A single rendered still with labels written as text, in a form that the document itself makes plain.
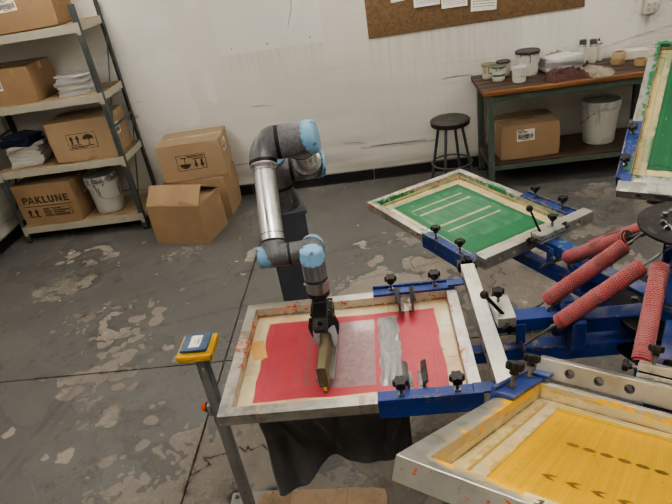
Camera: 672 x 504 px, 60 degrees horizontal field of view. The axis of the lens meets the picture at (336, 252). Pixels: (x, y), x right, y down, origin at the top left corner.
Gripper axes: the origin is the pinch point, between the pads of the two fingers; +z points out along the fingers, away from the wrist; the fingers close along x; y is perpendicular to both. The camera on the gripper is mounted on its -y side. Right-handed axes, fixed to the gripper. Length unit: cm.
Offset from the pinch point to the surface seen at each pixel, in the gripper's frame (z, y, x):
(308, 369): 4.9, -5.6, 6.8
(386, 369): 4.4, -9.9, -18.8
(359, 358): 4.8, -2.5, -10.2
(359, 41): -44, 380, -18
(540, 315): -4, -1, -69
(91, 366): 96, 133, 173
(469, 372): 1.6, -18.3, -43.6
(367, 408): 3.5, -27.8, -12.6
